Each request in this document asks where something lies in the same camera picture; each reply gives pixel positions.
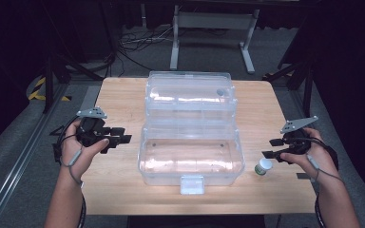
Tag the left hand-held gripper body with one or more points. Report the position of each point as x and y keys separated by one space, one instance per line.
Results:
x=92 y=129

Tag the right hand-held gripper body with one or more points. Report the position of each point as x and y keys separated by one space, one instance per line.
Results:
x=297 y=142

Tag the small white-capped green-label bottle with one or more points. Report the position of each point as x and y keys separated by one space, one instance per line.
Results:
x=263 y=165

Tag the clear plastic storage box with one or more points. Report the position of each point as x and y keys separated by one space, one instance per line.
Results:
x=190 y=152

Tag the person's right hand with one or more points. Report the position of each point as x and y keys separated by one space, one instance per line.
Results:
x=321 y=158

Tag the person's left hand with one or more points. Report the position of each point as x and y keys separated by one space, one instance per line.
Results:
x=76 y=158

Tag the black tape strip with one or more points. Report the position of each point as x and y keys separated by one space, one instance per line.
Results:
x=303 y=176

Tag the black floor tape marking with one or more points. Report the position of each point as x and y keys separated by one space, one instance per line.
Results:
x=57 y=131

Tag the black metal stand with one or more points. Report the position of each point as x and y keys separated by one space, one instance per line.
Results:
x=307 y=85
x=48 y=82

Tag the yellow black hazard tape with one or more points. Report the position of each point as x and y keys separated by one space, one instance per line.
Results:
x=34 y=93

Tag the dark round table grommet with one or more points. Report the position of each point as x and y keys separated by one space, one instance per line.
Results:
x=220 y=92

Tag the metal floor rail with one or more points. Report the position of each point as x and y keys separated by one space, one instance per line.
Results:
x=15 y=164
x=301 y=104

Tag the white metal desk frame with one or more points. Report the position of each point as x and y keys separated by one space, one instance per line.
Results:
x=214 y=20

